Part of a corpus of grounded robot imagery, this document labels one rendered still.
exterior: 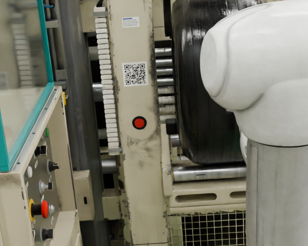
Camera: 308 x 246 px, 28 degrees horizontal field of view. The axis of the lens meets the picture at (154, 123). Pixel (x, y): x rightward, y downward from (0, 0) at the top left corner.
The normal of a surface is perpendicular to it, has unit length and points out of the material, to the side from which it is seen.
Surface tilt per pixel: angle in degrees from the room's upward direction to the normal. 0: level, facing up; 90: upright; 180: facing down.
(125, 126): 90
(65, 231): 0
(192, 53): 60
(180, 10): 47
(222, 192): 90
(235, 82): 98
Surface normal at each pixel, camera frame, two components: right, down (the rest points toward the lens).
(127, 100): 0.00, 0.35
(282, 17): 0.02, -0.58
